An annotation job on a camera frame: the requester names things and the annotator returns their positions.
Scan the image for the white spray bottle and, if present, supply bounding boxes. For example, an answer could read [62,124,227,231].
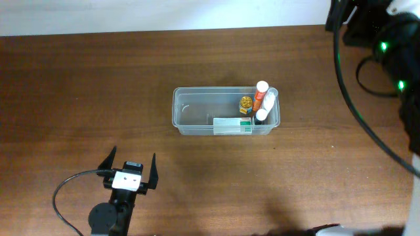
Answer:
[261,87,278,113]

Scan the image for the gold lid small jar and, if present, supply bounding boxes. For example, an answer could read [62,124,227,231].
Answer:
[239,96,253,114]

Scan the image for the dark bottle white cap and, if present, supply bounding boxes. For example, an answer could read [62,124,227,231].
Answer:
[254,108,268,125]

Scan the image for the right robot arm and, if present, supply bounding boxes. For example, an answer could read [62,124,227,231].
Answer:
[307,0,419,236]

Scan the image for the left black cable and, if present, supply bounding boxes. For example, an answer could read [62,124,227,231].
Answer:
[51,168,114,236]

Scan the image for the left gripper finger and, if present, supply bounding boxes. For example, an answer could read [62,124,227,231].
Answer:
[98,146,117,170]
[148,154,159,189]

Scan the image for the clear plastic container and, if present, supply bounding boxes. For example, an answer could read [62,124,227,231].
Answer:
[172,87,280,136]

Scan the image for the orange tablet tube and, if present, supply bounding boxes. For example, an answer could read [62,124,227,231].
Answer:
[252,81,269,111]

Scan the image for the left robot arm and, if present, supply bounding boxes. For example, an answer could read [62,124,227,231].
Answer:
[88,147,159,236]

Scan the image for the white Panadol box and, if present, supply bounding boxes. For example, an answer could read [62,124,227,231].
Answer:
[213,117,253,135]

